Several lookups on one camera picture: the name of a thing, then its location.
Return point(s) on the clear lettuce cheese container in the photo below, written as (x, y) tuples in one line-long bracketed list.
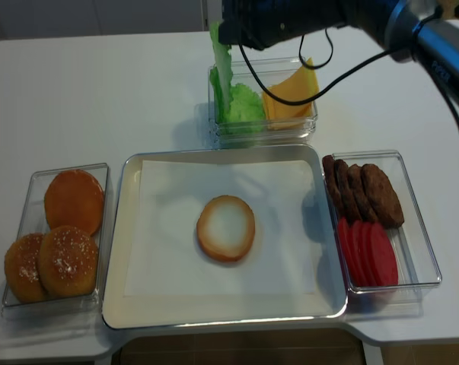
[(265, 131)]

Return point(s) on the yellow cheese slices stack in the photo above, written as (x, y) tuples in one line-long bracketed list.
[(301, 85)]

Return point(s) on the white paper sheet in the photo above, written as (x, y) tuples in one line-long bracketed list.
[(166, 259)]

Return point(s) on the brown meat patty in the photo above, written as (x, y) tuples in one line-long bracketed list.
[(364, 206), (349, 204), (332, 187), (382, 196)]

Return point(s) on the sesame bun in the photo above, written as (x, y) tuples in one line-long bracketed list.
[(21, 272), (67, 262)]

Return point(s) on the green lettuce leaf pile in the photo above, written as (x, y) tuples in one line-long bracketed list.
[(245, 113)]

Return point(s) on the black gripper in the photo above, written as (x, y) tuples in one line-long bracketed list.
[(262, 24)]

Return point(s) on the bottom bun half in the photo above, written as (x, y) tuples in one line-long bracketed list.
[(226, 229)]

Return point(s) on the plain brown bun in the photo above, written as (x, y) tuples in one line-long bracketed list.
[(74, 198)]

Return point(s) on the white serving tray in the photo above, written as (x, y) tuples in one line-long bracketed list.
[(327, 300)]

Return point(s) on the sesame top bun left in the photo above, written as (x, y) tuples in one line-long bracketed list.
[(21, 272)]

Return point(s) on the black blue robot arm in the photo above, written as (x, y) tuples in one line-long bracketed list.
[(404, 30)]

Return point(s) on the red tomato slice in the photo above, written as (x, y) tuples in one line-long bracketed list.
[(346, 245), (382, 258), (355, 231), (366, 262)]

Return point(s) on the sesame top bun right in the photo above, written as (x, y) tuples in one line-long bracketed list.
[(67, 262)]

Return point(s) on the clear patty tomato container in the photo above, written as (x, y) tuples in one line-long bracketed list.
[(417, 266)]

